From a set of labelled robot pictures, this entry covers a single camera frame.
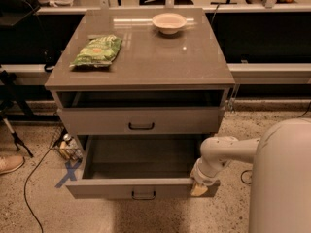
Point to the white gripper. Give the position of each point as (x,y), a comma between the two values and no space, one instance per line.
(204,178)

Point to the grey drawer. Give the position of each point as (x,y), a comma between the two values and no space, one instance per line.
(142,121)
(137,167)

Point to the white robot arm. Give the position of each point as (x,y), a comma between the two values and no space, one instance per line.
(280,199)

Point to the grey drawer cabinet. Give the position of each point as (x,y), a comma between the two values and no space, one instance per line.
(187,70)

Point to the blue tape cross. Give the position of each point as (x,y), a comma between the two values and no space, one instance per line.
(70,173)

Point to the green chip bag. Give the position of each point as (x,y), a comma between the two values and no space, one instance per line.
(99,52)

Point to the white bowl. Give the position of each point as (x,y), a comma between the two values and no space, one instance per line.
(169,23)

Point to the tan shoe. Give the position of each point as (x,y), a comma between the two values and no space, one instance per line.
(9,164)

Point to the black tripod leg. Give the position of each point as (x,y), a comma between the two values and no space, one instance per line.
(5,105)

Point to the wire basket with items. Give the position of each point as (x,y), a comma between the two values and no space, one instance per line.
(65,145)

